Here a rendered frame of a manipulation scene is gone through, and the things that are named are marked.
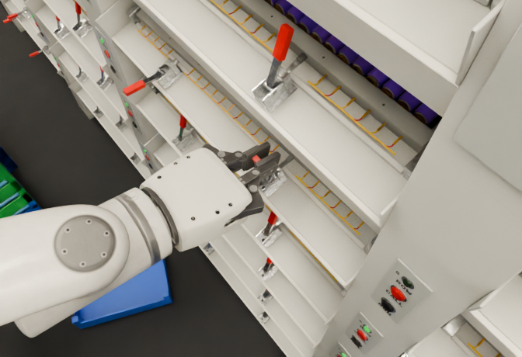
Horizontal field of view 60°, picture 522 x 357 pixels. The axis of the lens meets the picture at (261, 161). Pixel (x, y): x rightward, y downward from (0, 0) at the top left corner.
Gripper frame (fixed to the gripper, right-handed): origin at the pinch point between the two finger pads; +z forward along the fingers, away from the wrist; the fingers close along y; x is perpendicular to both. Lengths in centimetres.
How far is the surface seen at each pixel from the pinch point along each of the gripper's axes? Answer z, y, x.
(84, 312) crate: -19, -42, -107
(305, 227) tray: 2.6, 8.3, -7.5
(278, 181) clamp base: 3.7, 1.0, -6.0
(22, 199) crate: -19, -79, -87
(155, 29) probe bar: 5.7, -34.4, -2.9
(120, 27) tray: 3.1, -42.3, -6.5
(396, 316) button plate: -0.4, 24.1, -1.8
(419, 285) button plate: -2.4, 23.6, 7.7
